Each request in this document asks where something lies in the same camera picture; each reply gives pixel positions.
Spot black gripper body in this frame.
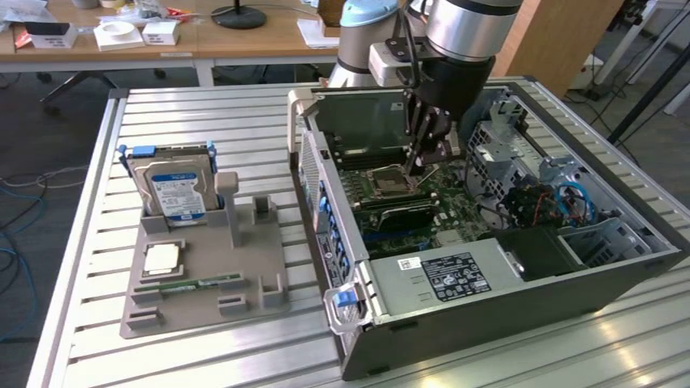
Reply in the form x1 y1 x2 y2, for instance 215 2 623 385
412 55 496 118

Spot black graphics card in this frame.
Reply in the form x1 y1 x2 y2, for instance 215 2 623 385
358 204 439 239

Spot perforated metal drive cage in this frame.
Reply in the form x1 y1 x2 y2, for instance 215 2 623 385
463 119 546 203

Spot green motherboard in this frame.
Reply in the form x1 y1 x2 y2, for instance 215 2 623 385
336 145 486 254

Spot CPU socket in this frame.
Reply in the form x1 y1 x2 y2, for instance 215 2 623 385
366 166 419 195

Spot white floor box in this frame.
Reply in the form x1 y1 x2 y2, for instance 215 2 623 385
568 54 608 92

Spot white paper stack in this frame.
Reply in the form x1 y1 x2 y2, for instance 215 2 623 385
296 18 342 49

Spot brown cardboard box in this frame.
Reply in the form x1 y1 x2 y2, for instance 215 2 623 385
316 0 346 29

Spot black stand pole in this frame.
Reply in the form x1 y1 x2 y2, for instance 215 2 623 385
606 40 690 145

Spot grey power supply unit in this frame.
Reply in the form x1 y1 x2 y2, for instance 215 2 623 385
366 238 527 316

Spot metal disk bay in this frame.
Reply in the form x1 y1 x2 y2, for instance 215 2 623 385
558 217 657 268

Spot black lamp base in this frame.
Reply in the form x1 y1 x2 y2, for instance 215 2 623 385
211 0 268 30

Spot clear case latch blue tab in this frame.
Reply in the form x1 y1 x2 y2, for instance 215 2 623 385
322 280 374 335

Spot black open PC case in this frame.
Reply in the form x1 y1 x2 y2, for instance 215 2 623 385
288 76 690 383

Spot hard disk in blue caddy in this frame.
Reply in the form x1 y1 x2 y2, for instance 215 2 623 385
116 140 216 230

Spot grey parts rack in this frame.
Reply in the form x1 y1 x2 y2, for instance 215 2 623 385
117 171 292 340

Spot white labelled box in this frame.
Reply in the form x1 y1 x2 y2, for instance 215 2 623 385
143 20 181 46

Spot silver CPU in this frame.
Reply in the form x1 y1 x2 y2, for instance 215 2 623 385
143 244 183 276

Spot white boxes on desk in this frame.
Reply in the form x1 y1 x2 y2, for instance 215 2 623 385
93 22 145 52

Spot wooden desk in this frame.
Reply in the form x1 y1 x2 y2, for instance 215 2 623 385
0 0 491 88

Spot black chair base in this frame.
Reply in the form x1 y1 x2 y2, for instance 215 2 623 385
40 70 117 116

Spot white box black top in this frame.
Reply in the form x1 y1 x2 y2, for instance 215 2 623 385
29 22 80 49

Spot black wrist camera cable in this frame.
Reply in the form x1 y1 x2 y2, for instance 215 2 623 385
391 0 428 89

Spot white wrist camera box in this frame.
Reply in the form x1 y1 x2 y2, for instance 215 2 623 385
367 39 420 87

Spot red wire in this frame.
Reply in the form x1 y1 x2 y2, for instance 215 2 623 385
530 189 556 226

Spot blue wire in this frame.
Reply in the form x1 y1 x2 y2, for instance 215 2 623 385
558 181 598 221

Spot grey floor cable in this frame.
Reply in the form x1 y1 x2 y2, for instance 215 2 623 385
0 163 87 191

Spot blue floor cable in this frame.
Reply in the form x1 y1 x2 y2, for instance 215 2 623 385
0 177 39 344

